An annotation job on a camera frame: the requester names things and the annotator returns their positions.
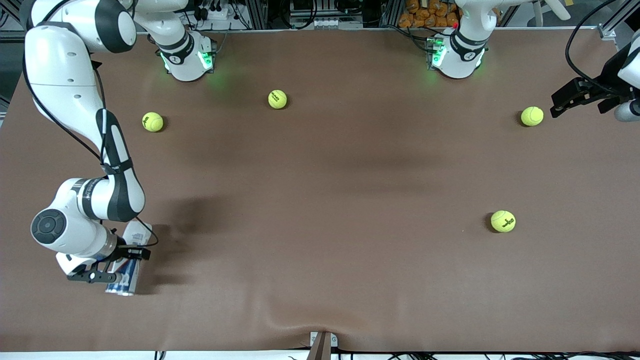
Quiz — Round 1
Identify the white blue Wilson tennis can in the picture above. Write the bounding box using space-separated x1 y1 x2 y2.
105 221 153 297

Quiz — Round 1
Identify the yellow Wilson tennis ball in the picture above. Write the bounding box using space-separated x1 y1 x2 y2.
142 111 164 133

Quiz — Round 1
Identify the white office chair leg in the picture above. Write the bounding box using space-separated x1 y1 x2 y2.
530 0 572 28

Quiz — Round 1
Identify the bag of orange items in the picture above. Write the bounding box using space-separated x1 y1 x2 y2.
398 0 461 29

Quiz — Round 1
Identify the brown table cloth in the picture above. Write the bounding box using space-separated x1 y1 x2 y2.
0 27 640 353

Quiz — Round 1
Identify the white power strip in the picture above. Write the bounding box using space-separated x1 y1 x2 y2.
197 4 237 22

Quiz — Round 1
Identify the white socket strip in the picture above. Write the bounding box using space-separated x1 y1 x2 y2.
289 17 364 30

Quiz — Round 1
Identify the aluminium frame strut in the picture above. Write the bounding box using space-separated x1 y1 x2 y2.
597 0 640 42

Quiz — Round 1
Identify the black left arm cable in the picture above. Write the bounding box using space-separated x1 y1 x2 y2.
565 0 622 96

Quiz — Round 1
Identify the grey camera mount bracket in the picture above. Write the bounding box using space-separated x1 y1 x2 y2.
309 331 339 360

